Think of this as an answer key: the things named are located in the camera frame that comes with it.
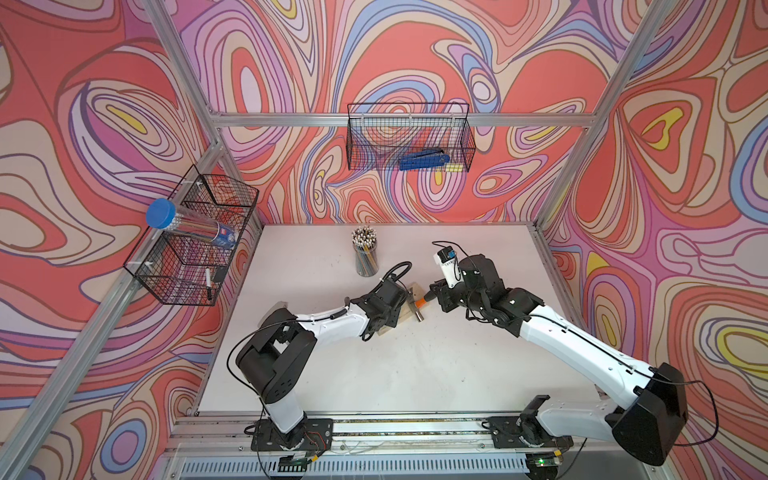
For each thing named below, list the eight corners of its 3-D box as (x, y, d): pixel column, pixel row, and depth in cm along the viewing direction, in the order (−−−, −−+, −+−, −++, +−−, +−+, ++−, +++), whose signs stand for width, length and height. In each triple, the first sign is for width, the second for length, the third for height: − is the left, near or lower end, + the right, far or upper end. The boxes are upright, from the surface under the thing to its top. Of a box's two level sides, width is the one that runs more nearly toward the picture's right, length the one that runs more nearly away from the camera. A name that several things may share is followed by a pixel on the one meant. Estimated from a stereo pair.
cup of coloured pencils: (360, 280, 105) (356, 245, 91) (355, 263, 110) (350, 228, 96) (379, 274, 107) (378, 239, 92) (373, 259, 112) (371, 223, 97)
